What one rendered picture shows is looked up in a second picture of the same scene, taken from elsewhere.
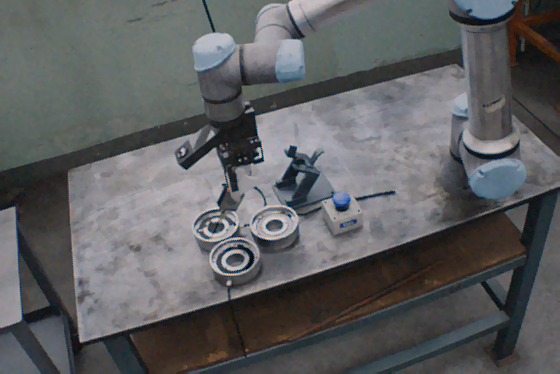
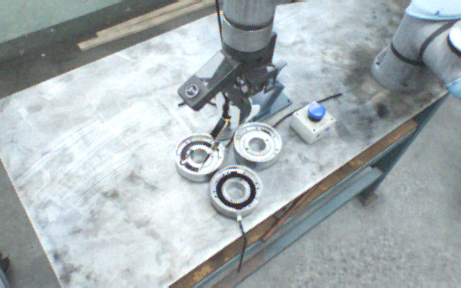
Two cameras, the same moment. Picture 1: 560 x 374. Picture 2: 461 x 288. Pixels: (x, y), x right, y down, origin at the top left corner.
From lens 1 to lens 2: 0.67 m
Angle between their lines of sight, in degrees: 24
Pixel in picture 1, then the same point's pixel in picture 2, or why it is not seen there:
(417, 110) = (323, 12)
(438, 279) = (360, 159)
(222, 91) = (265, 13)
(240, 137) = (255, 65)
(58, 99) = not seen: outside the picture
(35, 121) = not seen: outside the picture
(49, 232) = not seen: outside the picture
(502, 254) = (401, 130)
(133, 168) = (67, 97)
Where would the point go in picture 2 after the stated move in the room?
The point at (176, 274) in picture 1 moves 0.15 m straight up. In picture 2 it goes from (173, 217) to (168, 179)
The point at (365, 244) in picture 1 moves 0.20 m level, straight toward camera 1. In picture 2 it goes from (341, 150) to (381, 230)
